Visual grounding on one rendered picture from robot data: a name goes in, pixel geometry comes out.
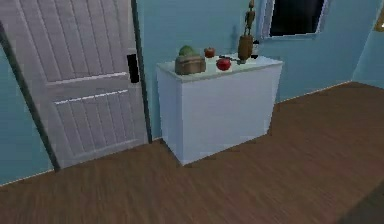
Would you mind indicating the white cabinet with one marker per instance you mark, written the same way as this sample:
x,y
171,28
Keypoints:
x,y
216,110

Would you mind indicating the brown bread loaf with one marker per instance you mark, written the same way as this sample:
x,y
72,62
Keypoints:
x,y
190,65

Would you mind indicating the green lettuce head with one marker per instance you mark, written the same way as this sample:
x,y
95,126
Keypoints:
x,y
186,50

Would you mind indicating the brown figure statue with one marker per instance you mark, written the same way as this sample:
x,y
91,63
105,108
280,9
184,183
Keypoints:
x,y
246,43

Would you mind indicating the white panelled room door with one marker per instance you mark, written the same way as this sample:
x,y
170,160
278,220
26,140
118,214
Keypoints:
x,y
83,66

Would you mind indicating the white framed window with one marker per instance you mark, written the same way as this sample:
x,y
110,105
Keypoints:
x,y
295,16

